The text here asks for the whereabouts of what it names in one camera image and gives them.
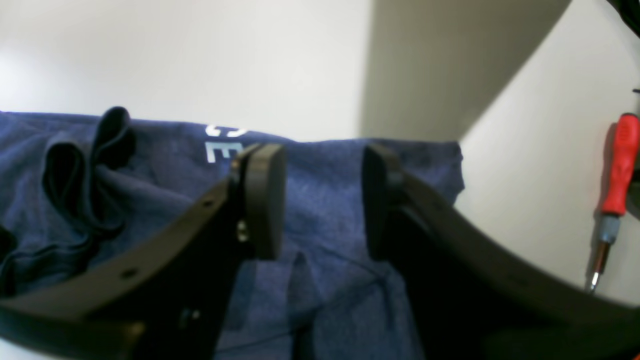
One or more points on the orange handled screwdriver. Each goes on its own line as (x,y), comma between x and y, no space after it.
(622,153)

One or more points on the blue grey t-shirt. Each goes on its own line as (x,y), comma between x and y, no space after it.
(77,190)

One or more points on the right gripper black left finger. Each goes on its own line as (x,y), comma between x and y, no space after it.
(168,297)

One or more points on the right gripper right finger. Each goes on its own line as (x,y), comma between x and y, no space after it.
(471,298)

